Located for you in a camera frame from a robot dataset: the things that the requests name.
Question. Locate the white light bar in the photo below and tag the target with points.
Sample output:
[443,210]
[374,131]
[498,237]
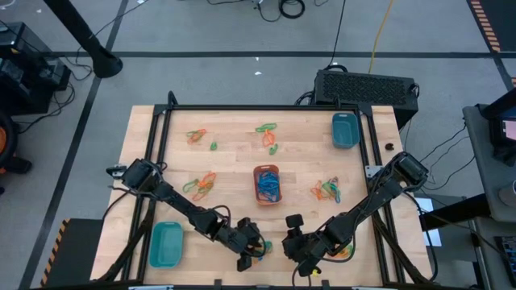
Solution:
[373,288]
[151,288]

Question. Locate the dark teal plastic basket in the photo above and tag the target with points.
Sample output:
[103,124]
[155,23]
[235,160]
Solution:
[345,133]

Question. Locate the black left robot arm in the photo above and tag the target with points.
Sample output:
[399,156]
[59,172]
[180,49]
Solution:
[181,203]

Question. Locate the black computer tower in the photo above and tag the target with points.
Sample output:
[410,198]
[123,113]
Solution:
[363,90]

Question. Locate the black hazard-striped floor mat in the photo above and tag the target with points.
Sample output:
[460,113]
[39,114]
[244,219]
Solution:
[76,249]
[502,20]

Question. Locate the black keyboard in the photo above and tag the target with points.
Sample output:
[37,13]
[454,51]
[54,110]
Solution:
[508,253]

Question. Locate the light teal plastic basket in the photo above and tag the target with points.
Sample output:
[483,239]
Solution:
[165,245]

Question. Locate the grey desk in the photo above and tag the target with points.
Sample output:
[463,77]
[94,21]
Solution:
[483,169]

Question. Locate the grey round disc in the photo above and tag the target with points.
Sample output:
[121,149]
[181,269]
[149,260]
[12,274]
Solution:
[508,196]

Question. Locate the black equipment cart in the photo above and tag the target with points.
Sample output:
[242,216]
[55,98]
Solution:
[24,72]

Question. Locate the white sheet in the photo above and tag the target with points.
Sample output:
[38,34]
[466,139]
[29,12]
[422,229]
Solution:
[433,237]

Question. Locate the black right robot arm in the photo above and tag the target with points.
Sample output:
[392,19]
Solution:
[363,205]

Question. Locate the orange rubber band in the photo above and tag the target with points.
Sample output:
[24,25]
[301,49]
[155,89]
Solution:
[206,183]
[315,192]
[197,135]
[269,139]
[342,253]
[199,195]
[322,184]

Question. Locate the black monitor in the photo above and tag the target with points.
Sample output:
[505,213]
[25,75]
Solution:
[498,137]

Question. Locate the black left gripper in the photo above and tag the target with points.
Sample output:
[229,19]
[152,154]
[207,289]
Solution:
[246,241]

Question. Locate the orange plastic basket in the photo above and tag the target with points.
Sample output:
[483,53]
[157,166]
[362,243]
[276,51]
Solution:
[266,167]

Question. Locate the black desk crossbar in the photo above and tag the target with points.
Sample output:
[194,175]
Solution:
[455,211]

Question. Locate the small dark round object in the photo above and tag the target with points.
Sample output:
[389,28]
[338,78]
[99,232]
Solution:
[389,146]

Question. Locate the orange and black machine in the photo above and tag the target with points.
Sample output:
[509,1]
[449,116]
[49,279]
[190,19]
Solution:
[20,164]

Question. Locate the black aluminium table frame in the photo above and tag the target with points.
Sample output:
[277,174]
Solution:
[262,107]

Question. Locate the black pole with round base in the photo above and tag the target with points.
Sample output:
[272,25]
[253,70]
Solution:
[102,60]

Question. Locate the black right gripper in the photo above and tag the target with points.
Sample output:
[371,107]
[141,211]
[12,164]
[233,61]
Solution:
[300,247]

